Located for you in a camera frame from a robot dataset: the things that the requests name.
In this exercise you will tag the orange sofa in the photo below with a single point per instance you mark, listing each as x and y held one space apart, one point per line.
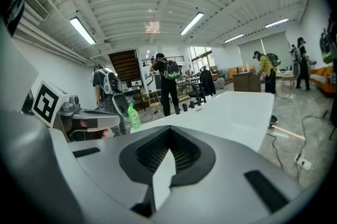
322 79

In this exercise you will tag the office chair with black jacket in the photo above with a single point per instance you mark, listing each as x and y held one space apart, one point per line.
208 81

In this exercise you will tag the wooden staircase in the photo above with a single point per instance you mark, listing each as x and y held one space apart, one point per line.
123 63

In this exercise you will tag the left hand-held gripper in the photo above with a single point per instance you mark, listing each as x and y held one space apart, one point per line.
48 102

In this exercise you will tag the white power strip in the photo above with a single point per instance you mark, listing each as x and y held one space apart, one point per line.
302 163

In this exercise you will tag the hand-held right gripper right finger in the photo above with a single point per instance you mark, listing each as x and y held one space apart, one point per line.
223 204

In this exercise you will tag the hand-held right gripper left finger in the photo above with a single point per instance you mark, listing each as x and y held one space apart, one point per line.
105 178

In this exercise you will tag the ceiling tube light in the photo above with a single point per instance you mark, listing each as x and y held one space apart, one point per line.
234 38
192 23
83 31
276 23

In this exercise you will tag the black rounded object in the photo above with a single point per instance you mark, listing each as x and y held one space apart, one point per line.
273 120

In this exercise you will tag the person's left hand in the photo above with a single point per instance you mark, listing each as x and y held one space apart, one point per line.
104 134

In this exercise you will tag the large window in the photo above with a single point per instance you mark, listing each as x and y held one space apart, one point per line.
200 58

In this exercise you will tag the green wall picture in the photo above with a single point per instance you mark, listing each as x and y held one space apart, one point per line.
327 46

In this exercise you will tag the white air vent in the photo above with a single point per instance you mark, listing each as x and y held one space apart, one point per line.
37 6

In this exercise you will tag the black faucet knob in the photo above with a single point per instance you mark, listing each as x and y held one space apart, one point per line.
177 110
198 102
185 107
192 105

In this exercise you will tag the white bathtub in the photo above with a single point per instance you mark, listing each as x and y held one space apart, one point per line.
223 117

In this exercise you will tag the brown wooden cabinet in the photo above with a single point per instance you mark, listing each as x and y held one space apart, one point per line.
246 82

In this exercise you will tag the green plastic bottle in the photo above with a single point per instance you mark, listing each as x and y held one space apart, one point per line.
134 119

